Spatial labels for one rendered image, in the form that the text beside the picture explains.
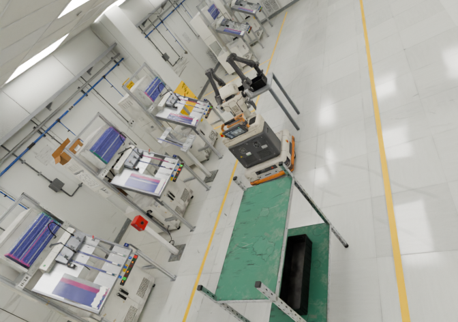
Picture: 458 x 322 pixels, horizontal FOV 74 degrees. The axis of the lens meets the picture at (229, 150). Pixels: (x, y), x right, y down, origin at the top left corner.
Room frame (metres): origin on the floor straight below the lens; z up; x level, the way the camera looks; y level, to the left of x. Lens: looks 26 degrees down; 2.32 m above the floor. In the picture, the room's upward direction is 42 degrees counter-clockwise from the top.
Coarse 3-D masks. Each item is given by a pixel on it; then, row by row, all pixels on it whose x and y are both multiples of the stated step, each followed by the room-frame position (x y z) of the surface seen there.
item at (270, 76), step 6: (270, 78) 3.92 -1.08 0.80; (276, 78) 4.04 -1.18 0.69; (270, 84) 3.77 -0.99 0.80; (258, 90) 3.88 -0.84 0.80; (264, 90) 3.75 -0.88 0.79; (270, 90) 3.72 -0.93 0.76; (282, 90) 4.05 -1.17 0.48; (252, 96) 3.86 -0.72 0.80; (276, 96) 3.70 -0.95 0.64; (288, 96) 4.05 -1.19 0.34; (282, 108) 3.72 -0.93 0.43; (294, 108) 4.06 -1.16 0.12; (288, 114) 3.71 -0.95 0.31; (294, 126) 3.72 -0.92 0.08
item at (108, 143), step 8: (112, 128) 4.39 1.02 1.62; (104, 136) 4.24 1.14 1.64; (112, 136) 4.31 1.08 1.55; (96, 144) 4.14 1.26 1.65; (104, 144) 4.17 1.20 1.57; (112, 144) 4.24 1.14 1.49; (120, 144) 4.30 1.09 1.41; (96, 152) 4.04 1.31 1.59; (104, 152) 4.10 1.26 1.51; (112, 152) 4.16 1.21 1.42; (104, 160) 4.03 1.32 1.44
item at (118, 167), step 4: (132, 148) 4.37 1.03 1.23; (128, 152) 4.31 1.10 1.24; (124, 156) 4.25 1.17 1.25; (128, 156) 4.26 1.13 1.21; (120, 160) 4.19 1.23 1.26; (124, 160) 4.18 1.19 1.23; (116, 164) 4.13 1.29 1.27; (120, 164) 4.12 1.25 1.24; (116, 168) 4.07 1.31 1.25; (120, 168) 4.08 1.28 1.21; (116, 172) 4.09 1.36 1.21; (120, 172) 4.09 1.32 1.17
